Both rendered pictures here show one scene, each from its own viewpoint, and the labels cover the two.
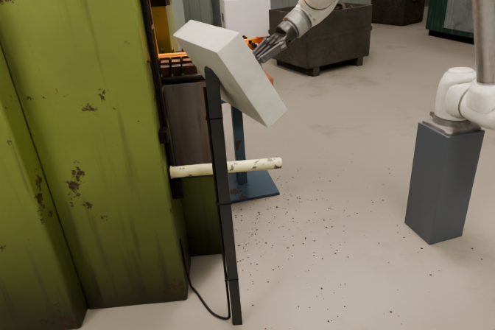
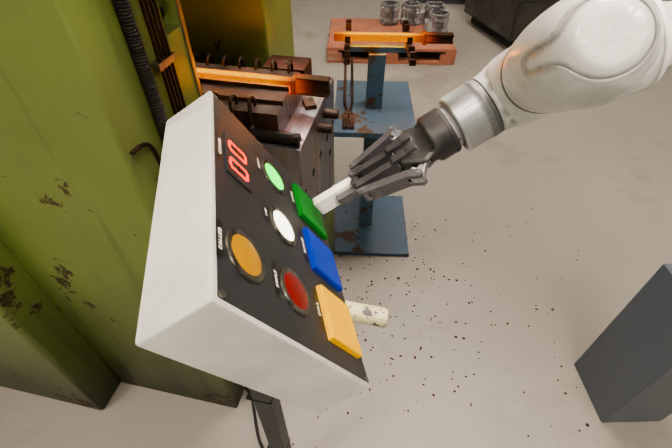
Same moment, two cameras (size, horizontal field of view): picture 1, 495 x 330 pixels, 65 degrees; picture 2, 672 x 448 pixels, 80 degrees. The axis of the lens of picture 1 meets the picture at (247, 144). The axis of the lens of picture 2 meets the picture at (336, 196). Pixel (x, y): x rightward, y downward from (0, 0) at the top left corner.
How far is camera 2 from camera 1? 0.87 m
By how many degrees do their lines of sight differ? 20
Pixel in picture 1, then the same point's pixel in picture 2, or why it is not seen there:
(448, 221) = (648, 408)
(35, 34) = not seen: outside the picture
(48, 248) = (35, 350)
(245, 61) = (242, 346)
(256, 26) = not seen: outside the picture
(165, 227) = not seen: hidden behind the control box
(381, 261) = (518, 429)
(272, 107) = (327, 392)
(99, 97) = (61, 190)
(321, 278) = (421, 433)
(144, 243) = not seen: hidden behind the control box
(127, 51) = (87, 131)
